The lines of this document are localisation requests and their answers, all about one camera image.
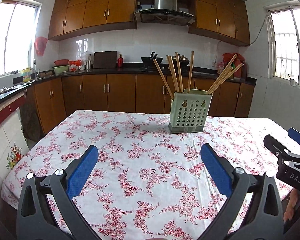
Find wooden chopstick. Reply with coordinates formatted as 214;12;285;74
153;59;174;100
166;55;179;93
207;53;237;94
175;52;184;93
187;50;194;93
207;63;244;94
207;66;233;94
167;55;180;93

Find brown lower kitchen cabinets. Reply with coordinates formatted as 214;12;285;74
20;74;256;141

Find right hand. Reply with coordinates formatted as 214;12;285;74
283;189;299;222

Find white cup on windowsill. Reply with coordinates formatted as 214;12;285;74
290;79;296;87

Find floral white red tablecloth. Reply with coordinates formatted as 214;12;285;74
1;109;300;240

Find green perforated utensil holder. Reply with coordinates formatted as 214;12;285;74
168;89;213;134

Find red plastic bag on counter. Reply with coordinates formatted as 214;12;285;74
222;53;247;79

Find green plastic basin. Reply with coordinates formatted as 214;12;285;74
53;65;70;74

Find black stone countertop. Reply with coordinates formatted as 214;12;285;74
0;63;257;105

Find right window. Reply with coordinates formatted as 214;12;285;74
266;1;300;87

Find window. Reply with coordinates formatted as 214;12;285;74
0;0;41;77
266;1;300;87

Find yellow detergent bottle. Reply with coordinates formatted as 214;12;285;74
22;67;31;82

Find orange red bag on counter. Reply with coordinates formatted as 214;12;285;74
68;60;83;72

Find black lidded wok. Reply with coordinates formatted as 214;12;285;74
172;54;190;68

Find red plastic basin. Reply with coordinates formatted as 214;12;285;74
54;59;69;67

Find dark brown cutting board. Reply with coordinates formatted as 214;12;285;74
93;51;117;69

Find small red bottle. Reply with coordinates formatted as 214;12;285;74
117;54;123;68

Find black wok with ladle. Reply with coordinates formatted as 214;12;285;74
141;51;163;68

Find left window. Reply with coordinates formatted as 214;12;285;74
0;0;41;77

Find steel black range hood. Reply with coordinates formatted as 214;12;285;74
134;0;196;26

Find red plastic bag on wall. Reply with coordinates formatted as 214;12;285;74
34;36;48;56

